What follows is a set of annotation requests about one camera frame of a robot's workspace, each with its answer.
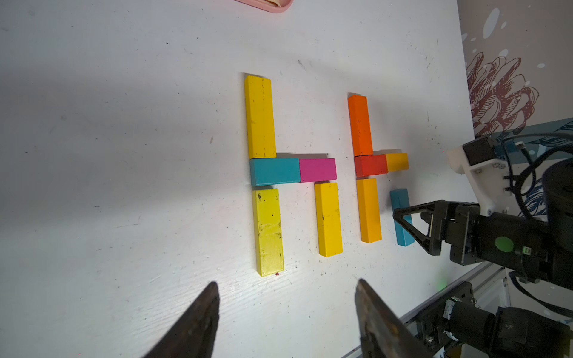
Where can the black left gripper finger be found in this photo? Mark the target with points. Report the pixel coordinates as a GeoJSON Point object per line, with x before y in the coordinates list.
{"type": "Point", "coordinates": [382, 333]}
{"type": "Point", "coordinates": [425, 223]}
{"type": "Point", "coordinates": [194, 333]}

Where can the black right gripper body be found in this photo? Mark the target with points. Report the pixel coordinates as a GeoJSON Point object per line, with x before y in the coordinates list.
{"type": "Point", "coordinates": [458, 231]}

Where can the teal long block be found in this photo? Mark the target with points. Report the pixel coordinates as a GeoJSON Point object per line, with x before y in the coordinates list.
{"type": "Point", "coordinates": [400, 199]}

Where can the orange small block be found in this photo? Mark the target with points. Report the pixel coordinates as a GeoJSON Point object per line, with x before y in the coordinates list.
{"type": "Point", "coordinates": [397, 162]}

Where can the yellow orange block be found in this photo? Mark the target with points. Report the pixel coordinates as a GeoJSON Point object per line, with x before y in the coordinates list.
{"type": "Point", "coordinates": [369, 211]}

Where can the red small block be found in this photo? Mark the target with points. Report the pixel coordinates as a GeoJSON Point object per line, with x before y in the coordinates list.
{"type": "Point", "coordinates": [370, 165]}

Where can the lime yellow block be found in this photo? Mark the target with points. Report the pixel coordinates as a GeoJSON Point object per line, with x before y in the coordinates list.
{"type": "Point", "coordinates": [328, 219]}

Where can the orange long block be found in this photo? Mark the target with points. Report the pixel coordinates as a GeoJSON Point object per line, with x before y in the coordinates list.
{"type": "Point", "coordinates": [360, 126]}

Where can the magenta block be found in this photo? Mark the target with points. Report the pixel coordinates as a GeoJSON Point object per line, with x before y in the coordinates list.
{"type": "Point", "coordinates": [317, 170]}

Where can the yellow long block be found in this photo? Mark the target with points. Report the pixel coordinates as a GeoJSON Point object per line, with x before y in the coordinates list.
{"type": "Point", "coordinates": [268, 232]}

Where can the teal small block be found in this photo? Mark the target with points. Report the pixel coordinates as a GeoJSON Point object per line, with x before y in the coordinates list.
{"type": "Point", "coordinates": [274, 171]}

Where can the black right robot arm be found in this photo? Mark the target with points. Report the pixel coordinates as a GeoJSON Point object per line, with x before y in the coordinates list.
{"type": "Point", "coordinates": [535, 250]}

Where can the pink tray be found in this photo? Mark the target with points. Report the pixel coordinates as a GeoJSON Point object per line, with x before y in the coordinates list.
{"type": "Point", "coordinates": [272, 6]}

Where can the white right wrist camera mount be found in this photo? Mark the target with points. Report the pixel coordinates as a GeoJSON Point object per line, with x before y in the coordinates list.
{"type": "Point", "coordinates": [488, 175]}

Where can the aluminium rail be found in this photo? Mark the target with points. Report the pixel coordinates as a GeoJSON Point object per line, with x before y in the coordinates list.
{"type": "Point", "coordinates": [488, 282]}

